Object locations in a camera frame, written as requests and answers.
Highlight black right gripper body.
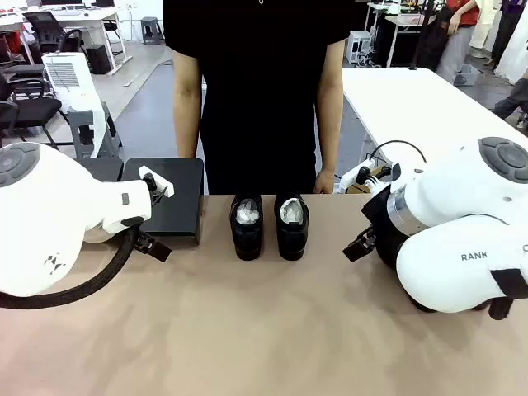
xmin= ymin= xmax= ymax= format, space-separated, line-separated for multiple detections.
xmin=361 ymin=184 xmax=410 ymax=267

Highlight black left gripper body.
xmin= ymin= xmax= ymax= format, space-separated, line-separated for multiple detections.
xmin=150 ymin=186 xmax=170 ymax=207

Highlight black strap loafer shoe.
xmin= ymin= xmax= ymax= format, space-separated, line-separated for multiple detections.
xmin=273 ymin=193 xmax=311 ymax=262

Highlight black matte loafer shoe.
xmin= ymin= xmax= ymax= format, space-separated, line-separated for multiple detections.
xmin=229 ymin=193 xmax=266 ymax=262

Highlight person's right forearm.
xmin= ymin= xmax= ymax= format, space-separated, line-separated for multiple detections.
xmin=172 ymin=45 xmax=204 ymax=160

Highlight person's left forearm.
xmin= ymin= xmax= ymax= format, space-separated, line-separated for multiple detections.
xmin=314 ymin=39 xmax=347 ymax=172

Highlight black shoe stand shelf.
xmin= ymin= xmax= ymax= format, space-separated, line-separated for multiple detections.
xmin=122 ymin=158 xmax=206 ymax=248
xmin=73 ymin=158 xmax=125 ymax=183

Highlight black pole stand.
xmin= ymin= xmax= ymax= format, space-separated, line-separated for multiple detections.
xmin=408 ymin=0 xmax=434 ymax=72

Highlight person's left hand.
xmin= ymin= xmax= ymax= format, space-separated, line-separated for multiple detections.
xmin=313 ymin=167 xmax=337 ymax=196

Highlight grey step stool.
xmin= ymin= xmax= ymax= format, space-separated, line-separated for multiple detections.
xmin=68 ymin=101 xmax=124 ymax=159

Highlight white air purifier appliance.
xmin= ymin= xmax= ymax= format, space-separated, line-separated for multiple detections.
xmin=40 ymin=51 xmax=107 ymax=158

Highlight person torso black t-shirt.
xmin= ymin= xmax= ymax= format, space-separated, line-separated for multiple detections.
xmin=163 ymin=0 xmax=360 ymax=196

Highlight black computer tower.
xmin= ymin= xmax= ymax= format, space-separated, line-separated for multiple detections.
xmin=84 ymin=44 xmax=112 ymax=76

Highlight black office chair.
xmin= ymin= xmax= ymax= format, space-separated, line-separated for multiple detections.
xmin=0 ymin=61 xmax=64 ymax=148
xmin=21 ymin=11 xmax=86 ymax=55

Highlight grey plastic stool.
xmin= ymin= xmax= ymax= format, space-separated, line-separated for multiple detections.
xmin=140 ymin=16 xmax=165 ymax=46

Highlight grey storage bin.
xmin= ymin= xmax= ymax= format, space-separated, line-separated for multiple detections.
xmin=453 ymin=62 xmax=482 ymax=87

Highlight seated person dark trousers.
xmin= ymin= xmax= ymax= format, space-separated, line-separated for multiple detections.
xmin=491 ymin=68 xmax=528 ymax=135

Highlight white computer case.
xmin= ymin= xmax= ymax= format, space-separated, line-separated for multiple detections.
xmin=346 ymin=29 xmax=375 ymax=65

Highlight black hanging garment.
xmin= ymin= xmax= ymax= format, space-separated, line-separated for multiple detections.
xmin=416 ymin=3 xmax=452 ymax=72

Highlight white office desk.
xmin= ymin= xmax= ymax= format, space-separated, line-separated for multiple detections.
xmin=0 ymin=7 xmax=134 ymax=78

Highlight person in red shirt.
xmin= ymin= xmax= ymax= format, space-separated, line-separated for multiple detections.
xmin=436 ymin=0 xmax=482 ymax=84

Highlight white workbench table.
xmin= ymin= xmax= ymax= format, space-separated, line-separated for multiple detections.
xmin=365 ymin=1 xmax=439 ymax=69

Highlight person in dark clothes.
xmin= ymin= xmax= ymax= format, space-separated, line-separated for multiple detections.
xmin=492 ymin=0 xmax=528 ymax=72

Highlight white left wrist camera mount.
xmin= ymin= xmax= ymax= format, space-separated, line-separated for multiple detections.
xmin=137 ymin=164 xmax=176 ymax=197

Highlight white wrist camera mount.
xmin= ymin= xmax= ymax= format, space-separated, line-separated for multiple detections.
xmin=137 ymin=164 xmax=176 ymax=197
xmin=339 ymin=162 xmax=402 ymax=195

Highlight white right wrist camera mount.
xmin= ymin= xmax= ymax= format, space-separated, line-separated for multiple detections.
xmin=339 ymin=162 xmax=402 ymax=195

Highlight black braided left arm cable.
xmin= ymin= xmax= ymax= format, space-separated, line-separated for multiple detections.
xmin=0 ymin=226 xmax=139 ymax=310

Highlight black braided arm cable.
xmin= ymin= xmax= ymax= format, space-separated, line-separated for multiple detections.
xmin=0 ymin=226 xmax=139 ymax=310
xmin=488 ymin=267 xmax=528 ymax=321

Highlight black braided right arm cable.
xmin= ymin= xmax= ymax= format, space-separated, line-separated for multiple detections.
xmin=488 ymin=267 xmax=528 ymax=321

